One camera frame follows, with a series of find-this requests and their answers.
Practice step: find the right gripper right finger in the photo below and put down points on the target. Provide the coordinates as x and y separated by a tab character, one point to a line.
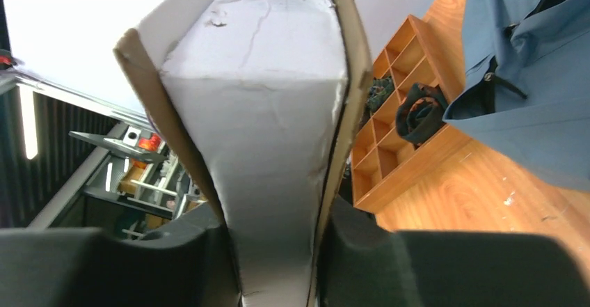
364	265

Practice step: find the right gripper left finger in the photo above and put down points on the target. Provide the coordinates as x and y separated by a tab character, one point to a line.
186	262

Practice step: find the white Decorate Furniture book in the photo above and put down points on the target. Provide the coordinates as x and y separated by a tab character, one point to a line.
255	97

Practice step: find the blue student backpack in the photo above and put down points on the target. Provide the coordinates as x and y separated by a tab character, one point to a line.
527	85

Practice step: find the wooden compartment tray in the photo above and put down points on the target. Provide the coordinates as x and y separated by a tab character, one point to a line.
383	165

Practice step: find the green patterned rolled sock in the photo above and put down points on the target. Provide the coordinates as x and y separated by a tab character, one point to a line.
379	92

